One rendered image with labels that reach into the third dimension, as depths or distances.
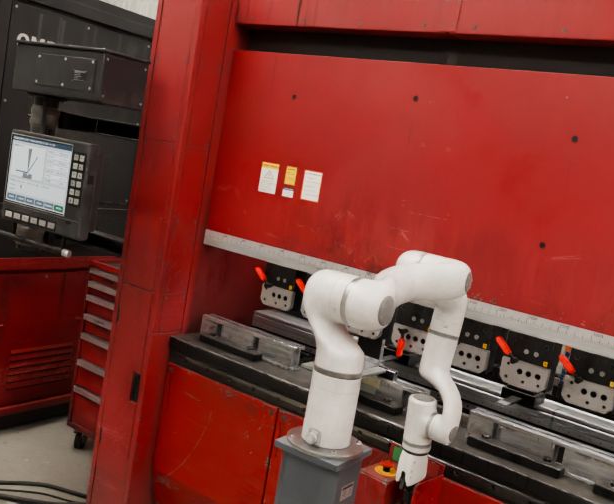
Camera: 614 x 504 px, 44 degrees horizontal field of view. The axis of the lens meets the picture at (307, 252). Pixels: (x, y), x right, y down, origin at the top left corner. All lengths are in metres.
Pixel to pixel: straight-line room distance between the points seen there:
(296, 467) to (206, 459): 1.29
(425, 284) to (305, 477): 0.58
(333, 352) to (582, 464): 0.98
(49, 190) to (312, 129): 1.02
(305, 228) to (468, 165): 0.68
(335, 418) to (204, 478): 1.40
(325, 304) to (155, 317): 1.41
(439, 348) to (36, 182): 1.69
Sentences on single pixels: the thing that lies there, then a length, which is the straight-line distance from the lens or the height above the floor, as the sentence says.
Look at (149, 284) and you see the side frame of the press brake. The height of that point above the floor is 1.08.
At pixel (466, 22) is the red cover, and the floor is 2.20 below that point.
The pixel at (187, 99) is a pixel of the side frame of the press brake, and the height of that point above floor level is 1.83.
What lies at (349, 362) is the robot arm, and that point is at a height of 1.23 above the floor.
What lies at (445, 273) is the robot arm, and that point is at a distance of 2.05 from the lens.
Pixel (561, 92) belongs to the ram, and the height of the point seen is 2.01.
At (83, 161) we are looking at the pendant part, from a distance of 2.93.
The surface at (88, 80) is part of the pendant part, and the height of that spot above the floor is 1.83.
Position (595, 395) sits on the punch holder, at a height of 1.14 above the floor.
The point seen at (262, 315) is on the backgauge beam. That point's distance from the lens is 3.37.
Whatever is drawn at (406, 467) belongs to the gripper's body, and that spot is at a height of 0.85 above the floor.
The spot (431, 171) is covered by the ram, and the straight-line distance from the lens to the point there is 2.61.
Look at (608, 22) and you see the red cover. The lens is 2.47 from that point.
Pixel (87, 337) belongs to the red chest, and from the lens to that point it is 4.02.
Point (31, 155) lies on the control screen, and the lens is 3.16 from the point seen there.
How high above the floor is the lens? 1.67
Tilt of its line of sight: 7 degrees down
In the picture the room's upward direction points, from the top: 10 degrees clockwise
